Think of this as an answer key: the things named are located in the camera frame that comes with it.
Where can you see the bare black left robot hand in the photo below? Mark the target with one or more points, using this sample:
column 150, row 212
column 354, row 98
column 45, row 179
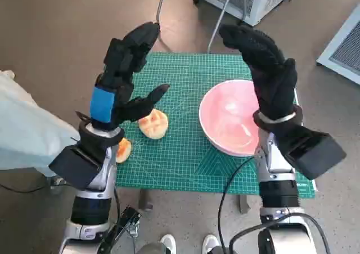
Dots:
column 123, row 68

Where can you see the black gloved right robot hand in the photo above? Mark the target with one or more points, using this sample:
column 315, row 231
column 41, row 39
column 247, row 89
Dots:
column 270, row 76

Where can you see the pink bowl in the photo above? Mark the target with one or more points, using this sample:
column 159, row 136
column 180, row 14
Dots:
column 225, row 119

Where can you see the round toy bread bun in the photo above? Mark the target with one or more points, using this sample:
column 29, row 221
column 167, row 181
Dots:
column 154, row 127

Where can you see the long glazed toy bread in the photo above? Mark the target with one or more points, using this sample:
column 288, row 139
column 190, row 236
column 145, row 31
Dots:
column 123, row 151

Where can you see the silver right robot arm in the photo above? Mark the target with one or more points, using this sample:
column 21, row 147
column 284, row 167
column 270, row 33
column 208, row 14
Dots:
column 275, row 166

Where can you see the white mesh cabinet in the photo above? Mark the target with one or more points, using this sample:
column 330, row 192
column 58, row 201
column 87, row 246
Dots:
column 267, row 0

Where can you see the grey metal chair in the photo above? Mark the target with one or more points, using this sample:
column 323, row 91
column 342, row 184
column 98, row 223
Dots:
column 225, row 11

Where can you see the white mesh panel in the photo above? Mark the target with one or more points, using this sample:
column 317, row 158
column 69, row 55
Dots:
column 346, row 48

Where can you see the green cutting mat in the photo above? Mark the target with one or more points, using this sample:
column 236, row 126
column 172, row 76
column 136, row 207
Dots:
column 180, row 158

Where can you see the person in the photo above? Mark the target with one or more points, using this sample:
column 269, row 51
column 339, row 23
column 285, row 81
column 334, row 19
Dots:
column 28, row 130

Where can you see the black bar with metal clamp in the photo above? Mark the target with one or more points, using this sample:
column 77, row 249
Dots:
column 128, row 214

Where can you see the white shoe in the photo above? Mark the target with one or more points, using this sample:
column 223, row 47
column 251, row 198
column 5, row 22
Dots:
column 211, row 242
column 168, row 242

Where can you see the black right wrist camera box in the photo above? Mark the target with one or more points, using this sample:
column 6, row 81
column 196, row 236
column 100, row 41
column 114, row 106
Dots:
column 317, row 152

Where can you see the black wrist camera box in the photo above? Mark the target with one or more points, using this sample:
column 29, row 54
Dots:
column 317, row 152
column 73, row 166

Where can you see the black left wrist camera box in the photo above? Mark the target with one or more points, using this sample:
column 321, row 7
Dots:
column 73, row 166

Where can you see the grey table leg bracket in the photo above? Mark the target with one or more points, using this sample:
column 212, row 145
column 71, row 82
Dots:
column 244, row 204
column 145, row 200

